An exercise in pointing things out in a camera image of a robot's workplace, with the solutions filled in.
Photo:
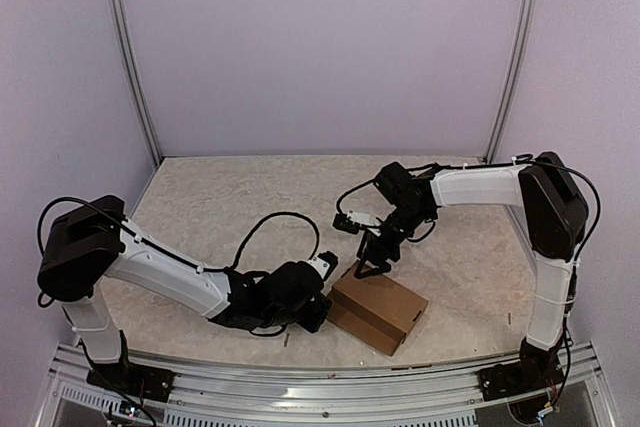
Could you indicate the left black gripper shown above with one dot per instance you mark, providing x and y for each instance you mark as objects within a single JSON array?
[{"x": 313, "y": 323}]

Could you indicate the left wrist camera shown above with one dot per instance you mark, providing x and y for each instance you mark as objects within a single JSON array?
[{"x": 324, "y": 263}]

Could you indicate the brown cardboard box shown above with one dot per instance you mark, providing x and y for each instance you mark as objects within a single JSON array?
[{"x": 376, "y": 310}]

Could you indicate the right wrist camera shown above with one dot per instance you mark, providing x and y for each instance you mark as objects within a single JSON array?
[{"x": 354, "y": 222}]

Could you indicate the front aluminium rail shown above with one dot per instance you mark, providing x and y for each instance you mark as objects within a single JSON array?
[{"x": 217, "y": 394}]

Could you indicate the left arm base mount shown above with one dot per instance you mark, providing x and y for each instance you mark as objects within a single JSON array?
[{"x": 134, "y": 380}]

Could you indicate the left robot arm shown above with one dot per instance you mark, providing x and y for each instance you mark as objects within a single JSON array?
[{"x": 97, "y": 240}]

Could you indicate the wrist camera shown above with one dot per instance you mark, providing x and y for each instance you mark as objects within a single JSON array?
[
  {"x": 324, "y": 263},
  {"x": 354, "y": 222}
]

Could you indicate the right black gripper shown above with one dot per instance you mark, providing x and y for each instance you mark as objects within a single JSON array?
[{"x": 360, "y": 255}]

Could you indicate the aluminium frame post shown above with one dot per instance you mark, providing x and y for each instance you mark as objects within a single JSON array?
[
  {"x": 508, "y": 91},
  {"x": 131, "y": 71}
]

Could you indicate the left aluminium frame post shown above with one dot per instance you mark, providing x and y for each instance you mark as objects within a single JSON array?
[{"x": 131, "y": 71}]

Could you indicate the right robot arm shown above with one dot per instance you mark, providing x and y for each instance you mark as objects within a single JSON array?
[{"x": 555, "y": 212}]

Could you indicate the right aluminium frame post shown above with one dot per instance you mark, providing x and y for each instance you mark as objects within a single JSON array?
[{"x": 508, "y": 91}]

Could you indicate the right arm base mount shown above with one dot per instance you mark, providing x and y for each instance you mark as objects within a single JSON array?
[{"x": 517, "y": 378}]

